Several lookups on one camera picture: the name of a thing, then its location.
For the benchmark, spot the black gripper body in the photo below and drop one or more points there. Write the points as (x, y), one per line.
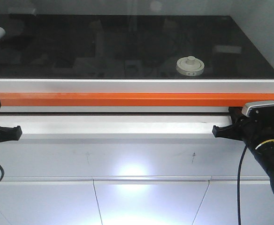
(258, 126)

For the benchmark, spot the fume hood sash orange bar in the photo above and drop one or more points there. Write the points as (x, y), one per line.
(130, 96)

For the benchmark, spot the glass jar with white lid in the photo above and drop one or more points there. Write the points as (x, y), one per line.
(190, 66)

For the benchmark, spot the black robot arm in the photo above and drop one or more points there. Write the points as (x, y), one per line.
(263, 152)

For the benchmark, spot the white base cabinet with drawers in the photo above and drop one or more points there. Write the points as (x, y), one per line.
(118, 170)

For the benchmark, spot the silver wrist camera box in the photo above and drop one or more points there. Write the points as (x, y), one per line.
(254, 106)

